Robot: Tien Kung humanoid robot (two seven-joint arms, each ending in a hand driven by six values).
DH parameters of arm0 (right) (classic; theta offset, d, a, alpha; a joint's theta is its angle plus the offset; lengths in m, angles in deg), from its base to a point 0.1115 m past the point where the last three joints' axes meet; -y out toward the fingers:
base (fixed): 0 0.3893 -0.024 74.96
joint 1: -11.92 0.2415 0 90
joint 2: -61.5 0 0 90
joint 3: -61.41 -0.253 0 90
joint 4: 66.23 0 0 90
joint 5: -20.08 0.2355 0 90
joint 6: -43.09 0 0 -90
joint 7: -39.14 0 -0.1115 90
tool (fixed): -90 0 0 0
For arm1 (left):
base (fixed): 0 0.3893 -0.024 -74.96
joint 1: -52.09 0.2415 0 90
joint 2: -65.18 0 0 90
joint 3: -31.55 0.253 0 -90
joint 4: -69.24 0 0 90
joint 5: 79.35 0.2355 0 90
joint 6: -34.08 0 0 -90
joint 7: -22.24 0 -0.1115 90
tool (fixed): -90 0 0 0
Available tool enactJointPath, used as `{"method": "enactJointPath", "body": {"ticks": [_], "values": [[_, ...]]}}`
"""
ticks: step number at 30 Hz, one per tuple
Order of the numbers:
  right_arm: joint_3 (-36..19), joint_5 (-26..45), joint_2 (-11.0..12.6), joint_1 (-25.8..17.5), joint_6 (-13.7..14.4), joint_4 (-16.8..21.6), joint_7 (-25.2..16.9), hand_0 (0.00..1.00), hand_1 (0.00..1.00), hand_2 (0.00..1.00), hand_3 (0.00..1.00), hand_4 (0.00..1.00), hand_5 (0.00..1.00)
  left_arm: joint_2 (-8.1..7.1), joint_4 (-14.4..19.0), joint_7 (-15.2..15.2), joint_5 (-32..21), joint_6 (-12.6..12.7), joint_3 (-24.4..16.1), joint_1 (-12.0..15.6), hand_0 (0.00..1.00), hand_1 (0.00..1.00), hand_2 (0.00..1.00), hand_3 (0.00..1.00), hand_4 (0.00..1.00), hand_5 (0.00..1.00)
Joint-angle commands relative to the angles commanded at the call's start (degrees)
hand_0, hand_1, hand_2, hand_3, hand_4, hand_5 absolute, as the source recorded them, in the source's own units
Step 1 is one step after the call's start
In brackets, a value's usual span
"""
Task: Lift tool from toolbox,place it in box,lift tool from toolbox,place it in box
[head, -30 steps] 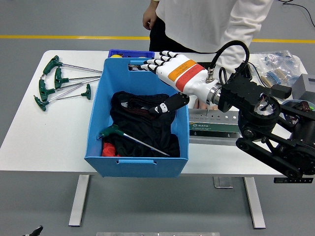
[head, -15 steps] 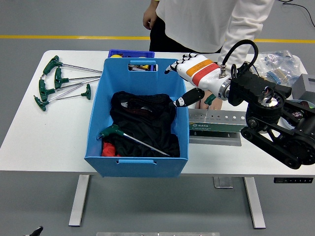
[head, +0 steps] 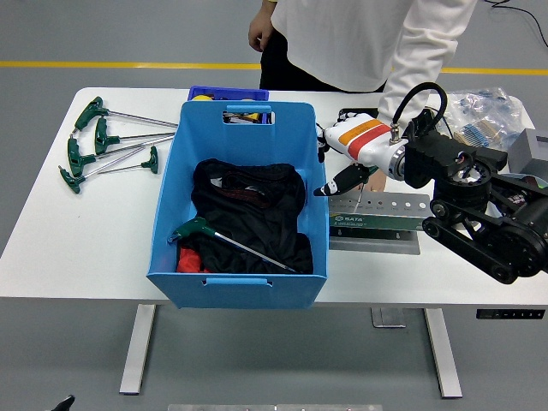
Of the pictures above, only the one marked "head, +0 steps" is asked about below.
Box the person's right hand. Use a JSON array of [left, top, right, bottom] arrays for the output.
[[247, 4, 275, 53]]

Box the person's left hand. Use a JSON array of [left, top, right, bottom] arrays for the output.
[[367, 170, 387, 193]]

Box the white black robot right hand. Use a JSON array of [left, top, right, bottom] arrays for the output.
[[313, 110, 407, 198]]

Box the grey metal hex key stand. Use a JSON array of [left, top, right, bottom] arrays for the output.
[[328, 191, 432, 256]]

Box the large green T-handle hex key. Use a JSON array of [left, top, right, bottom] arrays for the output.
[[166, 217, 303, 274]]

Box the yellow black small tool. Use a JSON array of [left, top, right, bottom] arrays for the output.
[[223, 111, 262, 125]]

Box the grey box device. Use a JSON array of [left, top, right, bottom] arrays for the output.
[[507, 127, 548, 172]]

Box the large blue plastic box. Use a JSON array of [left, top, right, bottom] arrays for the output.
[[146, 100, 331, 310]]

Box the black plastic tray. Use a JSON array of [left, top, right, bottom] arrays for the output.
[[337, 107, 380, 125]]

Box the dark blue plastic bin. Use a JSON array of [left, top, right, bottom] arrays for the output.
[[187, 86, 271, 125]]

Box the person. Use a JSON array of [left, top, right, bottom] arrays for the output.
[[256, 0, 479, 125]]

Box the white table leg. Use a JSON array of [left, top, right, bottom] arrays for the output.
[[118, 303, 158, 396], [422, 307, 463, 399]]

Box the black cloth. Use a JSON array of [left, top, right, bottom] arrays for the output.
[[177, 158, 316, 275]]

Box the clear bag of resistors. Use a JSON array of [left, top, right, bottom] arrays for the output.
[[440, 86, 526, 149]]

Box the small metal floor plate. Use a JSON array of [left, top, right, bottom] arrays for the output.
[[370, 307, 407, 329]]

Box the black table control panel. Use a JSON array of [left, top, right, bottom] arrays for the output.
[[475, 307, 545, 320]]

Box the red cloth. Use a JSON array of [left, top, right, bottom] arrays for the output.
[[176, 247, 211, 274]]

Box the short green T-handle hex key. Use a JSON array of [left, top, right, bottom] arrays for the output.
[[97, 145, 160, 175]]

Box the black floor cable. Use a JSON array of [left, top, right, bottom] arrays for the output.
[[483, 0, 548, 48]]

